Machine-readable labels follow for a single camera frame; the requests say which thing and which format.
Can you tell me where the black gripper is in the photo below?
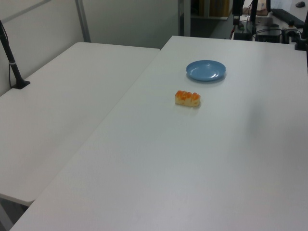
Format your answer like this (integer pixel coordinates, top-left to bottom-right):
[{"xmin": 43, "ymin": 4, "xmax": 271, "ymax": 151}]
[{"xmin": 232, "ymin": 0, "xmax": 242, "ymax": 26}]

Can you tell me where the orange glazed bread piece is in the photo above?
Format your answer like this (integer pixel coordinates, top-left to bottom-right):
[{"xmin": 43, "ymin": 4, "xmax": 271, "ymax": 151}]
[{"xmin": 174, "ymin": 90, "xmax": 202, "ymax": 107}]

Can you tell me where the blue round plate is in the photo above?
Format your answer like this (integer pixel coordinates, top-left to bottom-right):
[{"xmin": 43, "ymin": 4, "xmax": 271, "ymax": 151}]
[{"xmin": 185, "ymin": 60, "xmax": 227, "ymax": 82}]

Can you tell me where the thin black upright pole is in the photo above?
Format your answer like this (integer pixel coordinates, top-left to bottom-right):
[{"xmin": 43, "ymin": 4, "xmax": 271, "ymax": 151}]
[{"xmin": 250, "ymin": 0, "xmax": 259, "ymax": 23}]

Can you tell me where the black electronics box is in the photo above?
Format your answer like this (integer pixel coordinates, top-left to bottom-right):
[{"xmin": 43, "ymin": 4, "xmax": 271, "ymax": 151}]
[{"xmin": 256, "ymin": 28, "xmax": 282, "ymax": 43}]

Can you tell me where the black keyboard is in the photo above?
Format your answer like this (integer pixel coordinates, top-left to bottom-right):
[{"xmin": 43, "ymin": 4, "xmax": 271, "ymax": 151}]
[{"xmin": 270, "ymin": 8, "xmax": 305, "ymax": 27}]

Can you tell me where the black clamp with pole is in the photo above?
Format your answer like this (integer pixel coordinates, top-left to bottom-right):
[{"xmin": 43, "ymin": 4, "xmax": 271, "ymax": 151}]
[{"xmin": 294, "ymin": 0, "xmax": 308, "ymax": 51}]

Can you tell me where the grey partition end post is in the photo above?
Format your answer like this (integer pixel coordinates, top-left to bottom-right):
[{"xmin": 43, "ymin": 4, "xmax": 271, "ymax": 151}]
[{"xmin": 179, "ymin": 0, "xmax": 191, "ymax": 37}]

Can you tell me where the grey metal frame post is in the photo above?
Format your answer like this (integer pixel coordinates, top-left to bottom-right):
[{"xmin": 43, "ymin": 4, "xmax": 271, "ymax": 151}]
[{"xmin": 75, "ymin": 0, "xmax": 91, "ymax": 43}]

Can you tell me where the black camera stand pole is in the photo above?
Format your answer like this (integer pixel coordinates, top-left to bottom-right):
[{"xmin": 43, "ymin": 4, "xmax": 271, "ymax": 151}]
[{"xmin": 0, "ymin": 19, "xmax": 31, "ymax": 90}]

